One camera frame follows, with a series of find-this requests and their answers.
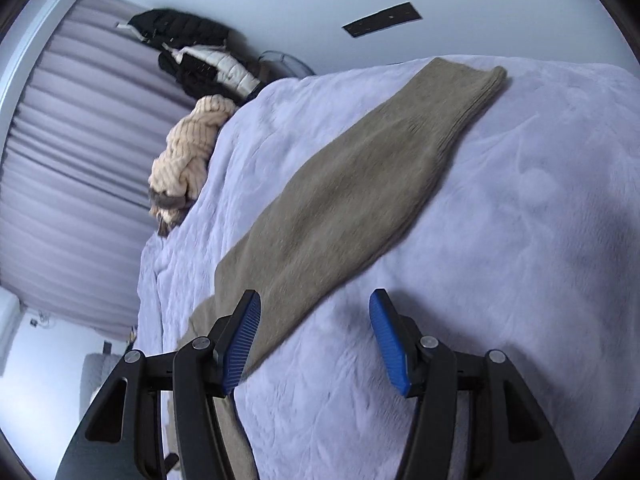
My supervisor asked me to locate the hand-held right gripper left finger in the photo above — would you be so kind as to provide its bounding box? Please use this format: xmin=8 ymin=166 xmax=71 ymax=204
xmin=54 ymin=289 xmax=262 ymax=480

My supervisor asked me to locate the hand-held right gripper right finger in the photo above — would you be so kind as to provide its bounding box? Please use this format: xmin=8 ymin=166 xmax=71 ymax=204
xmin=369 ymin=289 xmax=576 ymax=480

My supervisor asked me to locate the olive knit sweater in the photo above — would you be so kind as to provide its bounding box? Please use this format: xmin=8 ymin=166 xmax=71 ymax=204
xmin=170 ymin=57 xmax=508 ymax=480

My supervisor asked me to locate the pile of beige brown clothes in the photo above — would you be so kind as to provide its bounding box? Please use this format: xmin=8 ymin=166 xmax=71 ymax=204
xmin=148 ymin=94 xmax=238 ymax=236

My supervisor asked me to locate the lavender plush blanket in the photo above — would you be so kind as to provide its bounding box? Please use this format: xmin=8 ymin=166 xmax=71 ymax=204
xmin=136 ymin=55 xmax=640 ymax=480

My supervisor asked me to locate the grey fluffy cushion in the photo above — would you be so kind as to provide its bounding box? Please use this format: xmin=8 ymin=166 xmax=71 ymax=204
xmin=80 ymin=352 xmax=123 ymax=413

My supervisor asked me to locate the white cabinet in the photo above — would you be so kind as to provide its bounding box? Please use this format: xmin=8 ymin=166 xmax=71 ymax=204
xmin=0 ymin=289 xmax=22 ymax=377

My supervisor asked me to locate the grey pleated curtain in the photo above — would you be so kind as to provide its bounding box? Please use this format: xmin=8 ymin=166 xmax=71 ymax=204
xmin=0 ymin=0 xmax=201 ymax=341

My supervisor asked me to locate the black coat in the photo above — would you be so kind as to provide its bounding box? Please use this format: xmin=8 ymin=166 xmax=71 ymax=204
xmin=158 ymin=52 xmax=261 ymax=106

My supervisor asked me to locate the white puffer jacket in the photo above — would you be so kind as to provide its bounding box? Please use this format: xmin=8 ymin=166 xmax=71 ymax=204
xmin=162 ymin=44 xmax=261 ymax=96

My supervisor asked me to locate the black puffer jacket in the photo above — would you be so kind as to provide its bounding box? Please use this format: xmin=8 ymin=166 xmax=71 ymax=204
xmin=127 ymin=8 xmax=231 ymax=51

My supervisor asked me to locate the grey wire hoop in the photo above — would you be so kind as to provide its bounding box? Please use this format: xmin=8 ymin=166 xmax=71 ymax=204
xmin=259 ymin=50 xmax=317 ymax=80

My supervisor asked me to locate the black wall strip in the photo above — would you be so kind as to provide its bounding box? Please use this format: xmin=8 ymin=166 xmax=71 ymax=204
xmin=342 ymin=2 xmax=422 ymax=39

